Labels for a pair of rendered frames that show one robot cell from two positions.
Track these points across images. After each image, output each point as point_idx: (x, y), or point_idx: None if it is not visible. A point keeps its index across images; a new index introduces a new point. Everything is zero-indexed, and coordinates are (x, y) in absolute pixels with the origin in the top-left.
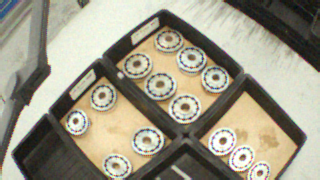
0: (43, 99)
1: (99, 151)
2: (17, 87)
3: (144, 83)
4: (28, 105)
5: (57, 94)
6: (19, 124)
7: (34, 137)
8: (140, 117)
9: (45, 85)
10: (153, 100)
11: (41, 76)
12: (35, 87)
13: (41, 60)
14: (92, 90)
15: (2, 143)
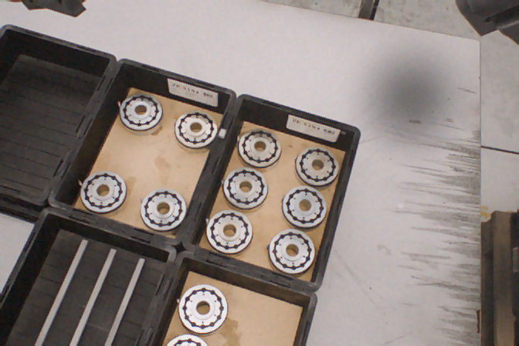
0: (165, 46)
1: (120, 161)
2: None
3: (238, 168)
4: (28, 8)
5: (186, 66)
6: (99, 22)
7: (70, 56)
8: None
9: (188, 37)
10: (208, 187)
11: (57, 3)
12: (45, 3)
13: None
14: (197, 111)
15: None
